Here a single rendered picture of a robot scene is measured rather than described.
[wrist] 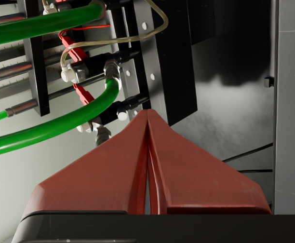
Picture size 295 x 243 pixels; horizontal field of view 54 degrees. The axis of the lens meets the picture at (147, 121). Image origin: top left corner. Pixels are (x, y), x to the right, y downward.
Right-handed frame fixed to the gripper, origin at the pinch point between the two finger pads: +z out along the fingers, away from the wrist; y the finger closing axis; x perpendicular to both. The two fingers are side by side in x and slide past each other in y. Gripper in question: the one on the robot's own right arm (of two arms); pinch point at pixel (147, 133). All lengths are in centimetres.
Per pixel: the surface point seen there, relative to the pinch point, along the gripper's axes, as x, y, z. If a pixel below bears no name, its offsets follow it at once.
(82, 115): 6.8, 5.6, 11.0
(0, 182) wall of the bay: 42, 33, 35
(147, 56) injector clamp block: 11.3, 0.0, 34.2
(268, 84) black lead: 16.0, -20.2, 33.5
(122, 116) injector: 18.0, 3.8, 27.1
